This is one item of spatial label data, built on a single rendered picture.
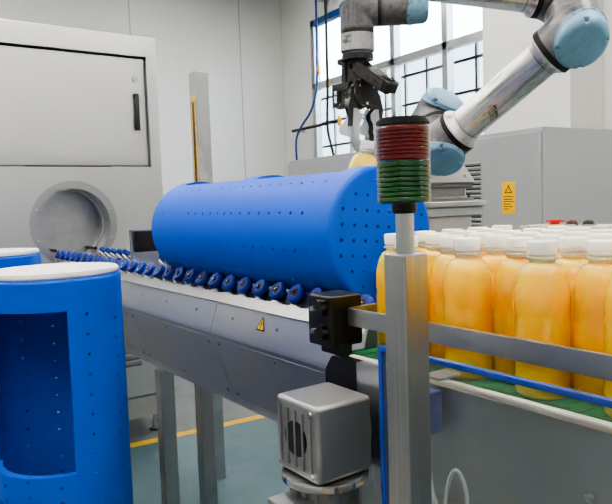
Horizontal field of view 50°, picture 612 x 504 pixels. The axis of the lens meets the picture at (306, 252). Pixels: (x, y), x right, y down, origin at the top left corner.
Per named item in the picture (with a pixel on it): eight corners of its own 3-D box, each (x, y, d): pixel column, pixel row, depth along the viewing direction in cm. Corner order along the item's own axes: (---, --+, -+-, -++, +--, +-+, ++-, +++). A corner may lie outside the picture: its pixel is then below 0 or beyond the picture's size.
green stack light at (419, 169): (404, 202, 82) (403, 163, 82) (443, 201, 77) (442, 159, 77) (366, 204, 79) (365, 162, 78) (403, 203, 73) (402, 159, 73)
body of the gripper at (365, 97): (356, 113, 153) (355, 60, 152) (382, 108, 146) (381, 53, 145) (331, 111, 148) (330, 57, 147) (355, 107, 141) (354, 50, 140)
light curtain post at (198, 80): (219, 473, 283) (201, 74, 270) (226, 477, 278) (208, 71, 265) (207, 477, 280) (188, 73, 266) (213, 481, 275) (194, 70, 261)
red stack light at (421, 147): (403, 162, 82) (403, 130, 82) (442, 158, 77) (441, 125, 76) (365, 162, 78) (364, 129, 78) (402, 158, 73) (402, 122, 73)
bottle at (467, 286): (499, 371, 98) (498, 248, 97) (483, 382, 92) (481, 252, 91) (455, 365, 102) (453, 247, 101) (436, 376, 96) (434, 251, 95)
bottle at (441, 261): (484, 364, 103) (483, 246, 101) (447, 369, 100) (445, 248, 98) (458, 354, 109) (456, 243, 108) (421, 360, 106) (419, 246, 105)
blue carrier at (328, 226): (231, 273, 214) (235, 186, 213) (427, 302, 143) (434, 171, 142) (148, 273, 197) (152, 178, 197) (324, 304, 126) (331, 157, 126)
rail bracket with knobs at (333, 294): (346, 342, 122) (345, 288, 122) (372, 348, 117) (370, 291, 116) (303, 351, 117) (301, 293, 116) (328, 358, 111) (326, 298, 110)
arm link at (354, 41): (381, 33, 144) (353, 28, 139) (381, 54, 145) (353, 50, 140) (359, 40, 150) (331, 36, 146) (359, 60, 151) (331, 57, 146)
